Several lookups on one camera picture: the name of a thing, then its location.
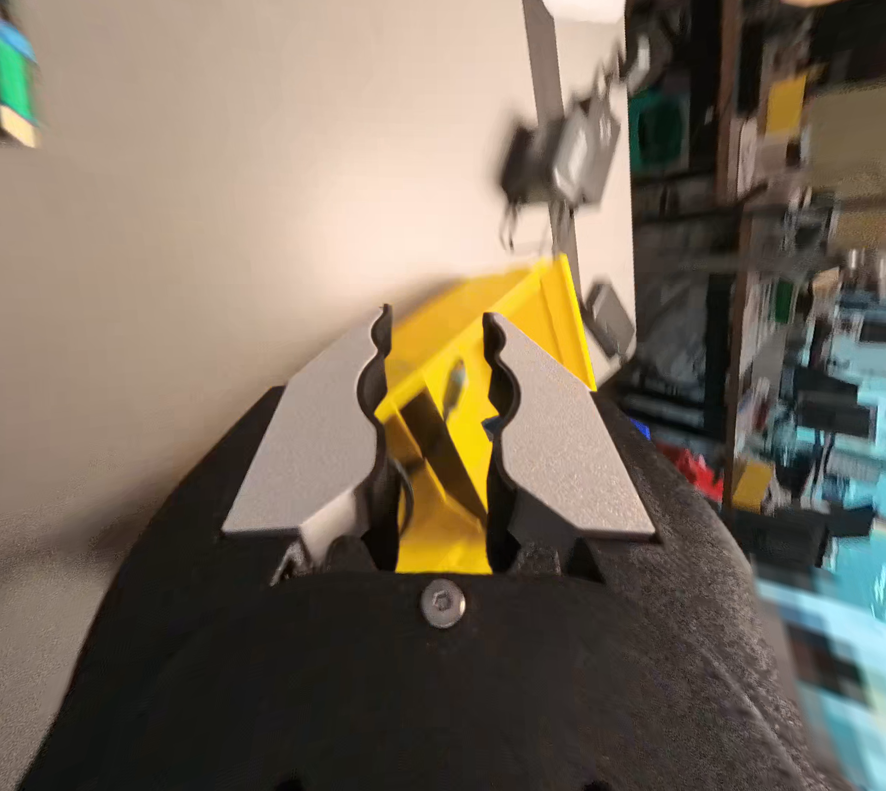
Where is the green bin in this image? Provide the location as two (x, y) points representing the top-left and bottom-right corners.
(628, 87), (692, 174)

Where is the cluttered storage shelf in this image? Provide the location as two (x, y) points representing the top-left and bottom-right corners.
(623, 0), (886, 532)

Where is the grey adapter box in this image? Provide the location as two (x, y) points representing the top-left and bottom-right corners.
(552, 98), (622, 208)

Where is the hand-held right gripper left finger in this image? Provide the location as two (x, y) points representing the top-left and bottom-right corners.
(221, 303), (394, 583)

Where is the dark adapter box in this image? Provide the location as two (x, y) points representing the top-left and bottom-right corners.
(500, 121), (563, 205)

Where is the yellow plastic bin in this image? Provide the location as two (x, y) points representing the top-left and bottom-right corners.
(375, 253), (598, 575)

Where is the black braided hdmi cable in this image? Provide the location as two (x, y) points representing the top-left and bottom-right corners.
(0, 16), (42, 150)

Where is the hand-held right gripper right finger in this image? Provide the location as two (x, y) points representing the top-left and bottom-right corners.
(486, 312), (656, 574)

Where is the small grey box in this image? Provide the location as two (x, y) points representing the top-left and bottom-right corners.
(583, 281), (635, 359)

